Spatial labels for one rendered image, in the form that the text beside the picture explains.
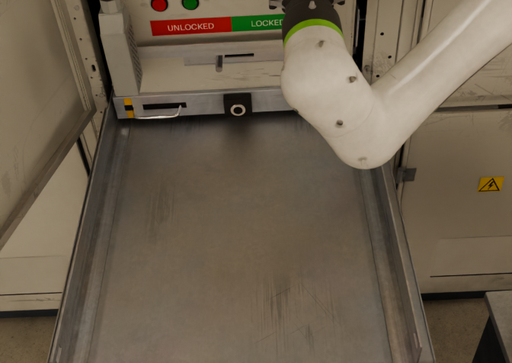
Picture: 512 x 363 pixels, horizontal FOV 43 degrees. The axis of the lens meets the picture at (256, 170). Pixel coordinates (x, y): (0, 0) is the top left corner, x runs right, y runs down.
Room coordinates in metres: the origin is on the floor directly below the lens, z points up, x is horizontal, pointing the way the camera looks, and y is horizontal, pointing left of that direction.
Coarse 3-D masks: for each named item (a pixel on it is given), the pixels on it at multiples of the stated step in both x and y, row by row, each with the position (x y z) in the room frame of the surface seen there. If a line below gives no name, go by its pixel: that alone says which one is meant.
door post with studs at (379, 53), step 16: (368, 0) 1.17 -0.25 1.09; (384, 0) 1.16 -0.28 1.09; (400, 0) 1.16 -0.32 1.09; (368, 16) 1.17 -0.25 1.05; (384, 16) 1.16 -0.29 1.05; (368, 32) 1.17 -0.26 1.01; (384, 32) 1.16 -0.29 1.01; (368, 48) 1.17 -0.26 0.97; (384, 48) 1.16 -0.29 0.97; (368, 64) 1.17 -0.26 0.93; (384, 64) 1.16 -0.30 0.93; (368, 80) 1.17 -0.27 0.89
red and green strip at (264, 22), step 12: (156, 24) 1.13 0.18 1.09; (168, 24) 1.13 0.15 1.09; (180, 24) 1.13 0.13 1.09; (192, 24) 1.13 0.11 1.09; (204, 24) 1.12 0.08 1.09; (216, 24) 1.12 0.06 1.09; (228, 24) 1.12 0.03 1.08; (240, 24) 1.12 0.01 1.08; (252, 24) 1.12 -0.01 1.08; (264, 24) 1.12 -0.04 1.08; (276, 24) 1.12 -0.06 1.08
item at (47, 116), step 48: (0, 0) 1.03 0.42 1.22; (48, 0) 1.18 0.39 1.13; (0, 48) 1.01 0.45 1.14; (48, 48) 1.13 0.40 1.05; (0, 96) 0.97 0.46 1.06; (48, 96) 1.09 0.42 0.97; (0, 144) 0.92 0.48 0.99; (48, 144) 1.04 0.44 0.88; (0, 192) 0.88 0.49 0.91; (0, 240) 0.80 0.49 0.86
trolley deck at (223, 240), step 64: (192, 128) 1.09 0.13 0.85; (256, 128) 1.08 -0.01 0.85; (128, 192) 0.91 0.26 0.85; (192, 192) 0.90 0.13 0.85; (256, 192) 0.89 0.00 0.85; (320, 192) 0.87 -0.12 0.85; (128, 256) 0.75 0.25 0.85; (192, 256) 0.74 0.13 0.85; (256, 256) 0.73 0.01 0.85; (320, 256) 0.72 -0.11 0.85; (128, 320) 0.61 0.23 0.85; (192, 320) 0.60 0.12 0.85; (256, 320) 0.59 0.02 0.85; (320, 320) 0.58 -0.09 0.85; (384, 320) 0.58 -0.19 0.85
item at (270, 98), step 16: (128, 96) 1.12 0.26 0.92; (144, 96) 1.12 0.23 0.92; (160, 96) 1.12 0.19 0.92; (176, 96) 1.12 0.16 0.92; (192, 96) 1.11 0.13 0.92; (208, 96) 1.11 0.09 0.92; (256, 96) 1.11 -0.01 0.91; (272, 96) 1.11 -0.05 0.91; (144, 112) 1.12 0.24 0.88; (160, 112) 1.12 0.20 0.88; (192, 112) 1.11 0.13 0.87; (208, 112) 1.11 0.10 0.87; (224, 112) 1.11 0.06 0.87
